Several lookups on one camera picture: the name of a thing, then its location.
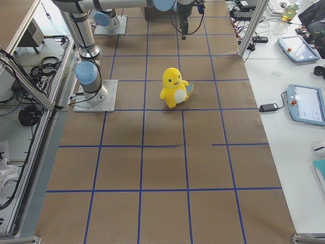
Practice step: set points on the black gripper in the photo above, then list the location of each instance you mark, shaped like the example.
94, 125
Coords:
183, 10

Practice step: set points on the dark wooden drawer box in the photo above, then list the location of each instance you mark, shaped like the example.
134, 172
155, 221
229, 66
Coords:
152, 13

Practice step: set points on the yellow plush toy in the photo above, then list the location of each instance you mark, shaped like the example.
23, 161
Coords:
175, 90

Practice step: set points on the black small device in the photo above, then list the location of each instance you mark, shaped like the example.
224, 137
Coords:
260, 39

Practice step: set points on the yellow liquid bottle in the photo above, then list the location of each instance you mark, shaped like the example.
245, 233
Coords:
290, 12

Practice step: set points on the teach pendant far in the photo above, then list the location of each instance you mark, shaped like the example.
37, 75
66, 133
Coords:
297, 49

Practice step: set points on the teach pendant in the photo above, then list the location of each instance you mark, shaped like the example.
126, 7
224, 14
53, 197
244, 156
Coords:
306, 104
297, 49

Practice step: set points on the black power adapter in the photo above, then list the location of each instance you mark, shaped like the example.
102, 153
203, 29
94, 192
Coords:
268, 107

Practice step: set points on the black bag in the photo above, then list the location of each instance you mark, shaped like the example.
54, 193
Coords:
313, 20

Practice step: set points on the teach pendant near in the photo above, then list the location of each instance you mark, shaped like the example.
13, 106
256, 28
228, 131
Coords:
306, 104

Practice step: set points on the grey control box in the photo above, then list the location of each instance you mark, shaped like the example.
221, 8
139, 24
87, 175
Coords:
33, 37

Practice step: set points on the teal notebook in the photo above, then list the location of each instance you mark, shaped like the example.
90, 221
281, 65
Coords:
318, 166

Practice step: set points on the aluminium frame post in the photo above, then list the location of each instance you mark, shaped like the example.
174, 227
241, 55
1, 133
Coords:
258, 13

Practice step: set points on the aluminium frame left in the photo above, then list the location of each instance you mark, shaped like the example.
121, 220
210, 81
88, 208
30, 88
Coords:
15, 18

